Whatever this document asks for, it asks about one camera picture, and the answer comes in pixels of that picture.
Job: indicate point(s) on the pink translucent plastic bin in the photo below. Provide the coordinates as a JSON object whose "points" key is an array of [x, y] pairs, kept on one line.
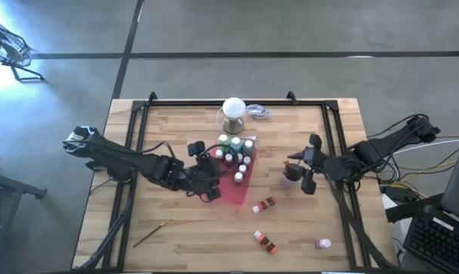
{"points": [[236, 194]]}

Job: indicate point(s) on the black power box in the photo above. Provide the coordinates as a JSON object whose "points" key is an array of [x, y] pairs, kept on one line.
{"points": [[400, 193]]}

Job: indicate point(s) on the black paint bottle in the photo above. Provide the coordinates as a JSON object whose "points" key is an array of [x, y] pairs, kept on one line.
{"points": [[248, 145]]}

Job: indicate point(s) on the white globe lamp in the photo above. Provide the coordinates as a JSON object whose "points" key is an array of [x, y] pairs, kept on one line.
{"points": [[234, 107]]}

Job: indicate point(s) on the large green paint bottle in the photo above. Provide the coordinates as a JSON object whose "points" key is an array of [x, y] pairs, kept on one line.
{"points": [[223, 140]]}

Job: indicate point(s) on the black floor fan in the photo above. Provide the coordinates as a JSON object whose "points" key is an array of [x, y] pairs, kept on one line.
{"points": [[8, 47]]}

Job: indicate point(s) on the black aluminium table frame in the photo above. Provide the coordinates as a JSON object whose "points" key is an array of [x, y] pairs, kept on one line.
{"points": [[233, 102]]}

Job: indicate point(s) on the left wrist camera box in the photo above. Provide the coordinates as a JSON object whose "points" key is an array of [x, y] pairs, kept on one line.
{"points": [[196, 148]]}

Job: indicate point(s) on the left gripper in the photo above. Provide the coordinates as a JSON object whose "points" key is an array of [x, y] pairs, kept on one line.
{"points": [[198, 177]]}

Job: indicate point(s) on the dark thin paintbrush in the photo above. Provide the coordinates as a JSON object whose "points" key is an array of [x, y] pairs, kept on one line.
{"points": [[153, 233]]}

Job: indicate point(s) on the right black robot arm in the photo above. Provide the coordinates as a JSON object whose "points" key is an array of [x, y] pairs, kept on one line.
{"points": [[385, 152]]}

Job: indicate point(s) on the small rust brown paint bottle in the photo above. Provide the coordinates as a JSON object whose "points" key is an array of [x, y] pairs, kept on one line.
{"points": [[247, 160]]}

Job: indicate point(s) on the grey black laptop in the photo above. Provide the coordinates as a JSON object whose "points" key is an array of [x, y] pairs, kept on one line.
{"points": [[438, 239]]}

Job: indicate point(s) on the small dark brown paint bottle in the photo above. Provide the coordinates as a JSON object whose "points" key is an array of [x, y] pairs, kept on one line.
{"points": [[228, 157]]}

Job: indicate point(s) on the lilac plastic cup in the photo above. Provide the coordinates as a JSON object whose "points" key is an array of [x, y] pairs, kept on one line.
{"points": [[288, 185]]}

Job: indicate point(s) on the red-orange paint bottle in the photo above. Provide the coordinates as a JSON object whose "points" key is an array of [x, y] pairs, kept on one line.
{"points": [[264, 204]]}

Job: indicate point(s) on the small purple paint bottle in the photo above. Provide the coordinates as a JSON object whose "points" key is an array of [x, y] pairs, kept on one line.
{"points": [[239, 157]]}

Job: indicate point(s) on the teal paint bottle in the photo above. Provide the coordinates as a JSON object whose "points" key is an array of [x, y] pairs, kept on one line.
{"points": [[236, 144]]}

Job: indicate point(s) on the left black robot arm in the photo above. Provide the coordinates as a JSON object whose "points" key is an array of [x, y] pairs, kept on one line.
{"points": [[118, 158]]}

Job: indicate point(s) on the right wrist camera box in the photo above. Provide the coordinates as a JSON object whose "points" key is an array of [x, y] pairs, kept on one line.
{"points": [[315, 140]]}

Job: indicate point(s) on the orange paint bottle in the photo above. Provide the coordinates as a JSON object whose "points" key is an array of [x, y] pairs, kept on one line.
{"points": [[267, 243]]}

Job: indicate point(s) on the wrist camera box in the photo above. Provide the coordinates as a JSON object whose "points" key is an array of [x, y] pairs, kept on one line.
{"points": [[315, 140], [196, 148]]}

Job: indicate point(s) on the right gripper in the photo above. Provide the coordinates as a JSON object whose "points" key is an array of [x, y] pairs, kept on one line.
{"points": [[316, 160]]}

